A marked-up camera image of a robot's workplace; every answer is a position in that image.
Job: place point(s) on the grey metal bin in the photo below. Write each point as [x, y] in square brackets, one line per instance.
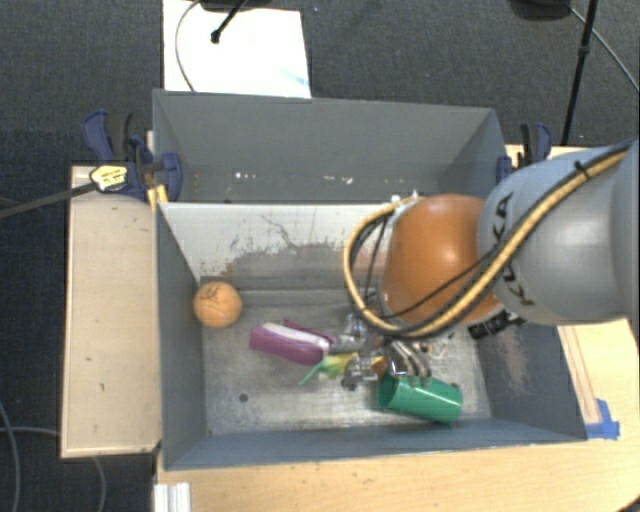
[280, 400]

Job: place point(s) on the black cylinder on white bracket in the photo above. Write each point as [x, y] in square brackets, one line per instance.
[492, 327]

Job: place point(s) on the pale wood board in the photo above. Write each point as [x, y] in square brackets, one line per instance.
[110, 325]

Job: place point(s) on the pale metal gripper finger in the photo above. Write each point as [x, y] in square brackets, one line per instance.
[358, 375]
[344, 344]

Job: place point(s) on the purple and white toy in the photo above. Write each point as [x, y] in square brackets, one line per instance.
[285, 344]

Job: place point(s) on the orange ball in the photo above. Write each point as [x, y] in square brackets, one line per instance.
[217, 304]

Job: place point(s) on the yellow-green toy corn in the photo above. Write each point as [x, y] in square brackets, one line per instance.
[330, 366]

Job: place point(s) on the green plastic cup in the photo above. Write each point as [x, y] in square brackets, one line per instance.
[425, 400]

